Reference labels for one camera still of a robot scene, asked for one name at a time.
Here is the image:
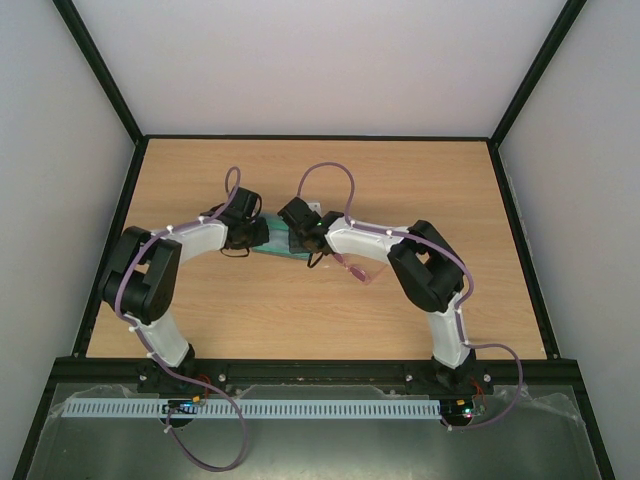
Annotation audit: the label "grey glasses case green lining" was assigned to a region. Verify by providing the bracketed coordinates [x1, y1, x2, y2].
[251, 213, 310, 260]

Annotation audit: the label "pink sunglasses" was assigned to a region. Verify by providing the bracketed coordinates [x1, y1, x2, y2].
[333, 253, 387, 285]

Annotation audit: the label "light blue cleaning cloth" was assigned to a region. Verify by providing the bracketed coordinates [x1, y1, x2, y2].
[264, 229, 308, 255]

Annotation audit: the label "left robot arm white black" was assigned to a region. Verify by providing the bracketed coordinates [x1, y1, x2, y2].
[99, 186, 269, 386]

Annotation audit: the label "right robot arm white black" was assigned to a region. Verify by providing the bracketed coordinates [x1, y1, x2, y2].
[278, 197, 475, 392]

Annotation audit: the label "left controller board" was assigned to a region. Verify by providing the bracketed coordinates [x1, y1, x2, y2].
[160, 396, 207, 415]

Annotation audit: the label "controller board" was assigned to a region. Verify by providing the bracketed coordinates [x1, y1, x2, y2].
[160, 396, 207, 415]
[440, 397, 488, 419]

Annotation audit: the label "right controller board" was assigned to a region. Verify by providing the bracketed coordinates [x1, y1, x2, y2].
[440, 397, 488, 419]

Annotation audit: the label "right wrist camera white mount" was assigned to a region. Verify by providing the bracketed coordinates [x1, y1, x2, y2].
[307, 202, 322, 214]

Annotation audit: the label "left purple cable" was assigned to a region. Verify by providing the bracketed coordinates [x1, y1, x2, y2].
[113, 165, 249, 472]

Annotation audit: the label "purple cable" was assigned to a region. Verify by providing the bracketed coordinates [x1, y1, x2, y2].
[113, 165, 249, 472]
[296, 163, 524, 434]

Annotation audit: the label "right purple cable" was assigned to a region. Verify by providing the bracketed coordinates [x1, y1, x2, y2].
[296, 163, 524, 434]

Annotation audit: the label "light blue slotted cable duct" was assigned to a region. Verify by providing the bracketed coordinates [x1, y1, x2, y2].
[62, 398, 441, 420]

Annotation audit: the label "black aluminium frame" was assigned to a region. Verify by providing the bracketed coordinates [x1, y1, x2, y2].
[14, 1, 614, 479]

